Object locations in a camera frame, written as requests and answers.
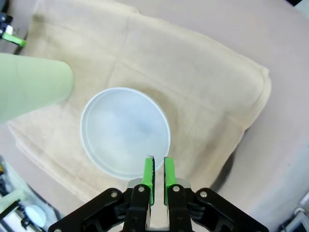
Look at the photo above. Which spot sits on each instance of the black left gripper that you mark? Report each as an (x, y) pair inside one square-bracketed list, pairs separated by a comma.
[(4, 20)]

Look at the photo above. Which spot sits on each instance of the pale round disc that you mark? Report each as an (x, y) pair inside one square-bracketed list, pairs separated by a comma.
[(35, 214)]

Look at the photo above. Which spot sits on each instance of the beige cloth mat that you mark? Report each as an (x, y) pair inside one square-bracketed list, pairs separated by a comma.
[(193, 84)]

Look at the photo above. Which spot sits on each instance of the pale blue bowl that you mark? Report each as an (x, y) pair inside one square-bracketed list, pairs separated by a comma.
[(120, 125)]

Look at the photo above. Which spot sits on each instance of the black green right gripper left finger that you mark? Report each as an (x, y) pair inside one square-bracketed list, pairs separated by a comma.
[(148, 178)]

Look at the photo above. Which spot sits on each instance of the pale green cylinder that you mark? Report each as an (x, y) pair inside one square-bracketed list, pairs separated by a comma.
[(9, 199)]

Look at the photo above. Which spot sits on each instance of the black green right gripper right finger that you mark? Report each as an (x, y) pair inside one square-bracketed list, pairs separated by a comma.
[(169, 178)]

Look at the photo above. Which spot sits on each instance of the tall light green cup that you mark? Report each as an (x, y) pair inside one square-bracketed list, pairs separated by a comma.
[(29, 84)]

